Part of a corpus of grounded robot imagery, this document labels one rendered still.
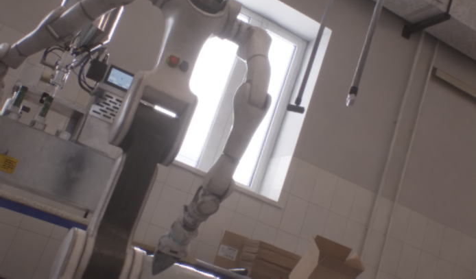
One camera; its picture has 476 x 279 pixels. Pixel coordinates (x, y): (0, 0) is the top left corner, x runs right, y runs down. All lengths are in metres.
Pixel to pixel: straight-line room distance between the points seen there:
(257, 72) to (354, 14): 3.62
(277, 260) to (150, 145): 2.13
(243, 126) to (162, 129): 0.25
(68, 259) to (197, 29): 0.77
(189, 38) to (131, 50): 2.54
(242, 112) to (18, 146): 1.08
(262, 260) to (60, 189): 1.62
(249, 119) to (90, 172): 0.99
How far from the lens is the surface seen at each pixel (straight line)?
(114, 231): 1.68
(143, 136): 1.70
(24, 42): 2.13
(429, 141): 5.59
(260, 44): 1.87
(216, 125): 4.85
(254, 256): 3.63
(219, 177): 1.67
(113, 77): 2.76
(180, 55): 1.81
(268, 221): 4.58
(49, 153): 2.45
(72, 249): 1.61
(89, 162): 2.47
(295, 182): 4.70
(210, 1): 1.84
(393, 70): 5.43
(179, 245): 1.84
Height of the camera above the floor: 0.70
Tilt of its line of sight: 15 degrees up
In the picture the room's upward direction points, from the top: 19 degrees clockwise
